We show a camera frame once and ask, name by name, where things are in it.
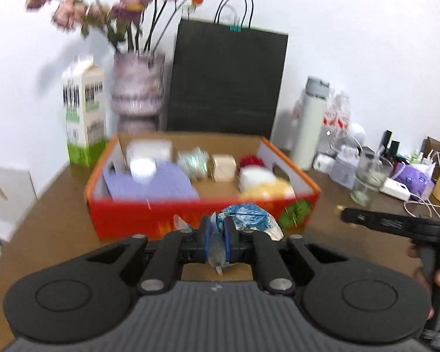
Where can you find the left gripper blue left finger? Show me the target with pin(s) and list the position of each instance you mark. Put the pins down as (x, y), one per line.
(205, 231)

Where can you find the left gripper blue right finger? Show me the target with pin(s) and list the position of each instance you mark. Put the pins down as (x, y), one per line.
(230, 235)

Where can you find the blue white snack bag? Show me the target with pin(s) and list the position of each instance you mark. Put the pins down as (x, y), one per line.
(248, 218)

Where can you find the purple cloth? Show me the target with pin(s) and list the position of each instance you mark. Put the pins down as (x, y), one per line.
(169, 183)

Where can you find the iridescent wrapper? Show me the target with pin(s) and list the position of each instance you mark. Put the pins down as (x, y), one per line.
(194, 163)

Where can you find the yellow plush toy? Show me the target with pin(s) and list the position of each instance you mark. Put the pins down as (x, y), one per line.
(259, 183)

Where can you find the red artificial rose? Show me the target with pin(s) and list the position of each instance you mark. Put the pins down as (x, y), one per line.
(250, 160)

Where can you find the white round lid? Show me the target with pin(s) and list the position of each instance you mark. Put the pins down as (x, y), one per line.
(142, 169)

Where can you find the clear plastic wipes pack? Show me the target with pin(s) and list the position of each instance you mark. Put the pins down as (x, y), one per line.
(159, 150)

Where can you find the purple pouch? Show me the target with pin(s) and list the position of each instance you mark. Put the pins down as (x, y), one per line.
(418, 183)

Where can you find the red cardboard box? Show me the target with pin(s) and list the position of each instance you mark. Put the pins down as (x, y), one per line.
(117, 218)

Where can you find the clear drinking glass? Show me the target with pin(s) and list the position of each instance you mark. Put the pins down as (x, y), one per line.
(371, 174)

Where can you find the white usb charger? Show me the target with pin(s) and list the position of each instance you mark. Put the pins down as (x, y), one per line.
(323, 163)

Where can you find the white thermos bottle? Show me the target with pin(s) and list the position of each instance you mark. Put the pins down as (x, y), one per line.
(310, 120)

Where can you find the black paper bag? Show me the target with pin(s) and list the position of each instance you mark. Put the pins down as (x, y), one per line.
(225, 78)

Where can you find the white green milk carton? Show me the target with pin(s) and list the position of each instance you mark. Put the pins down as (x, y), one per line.
(83, 95)

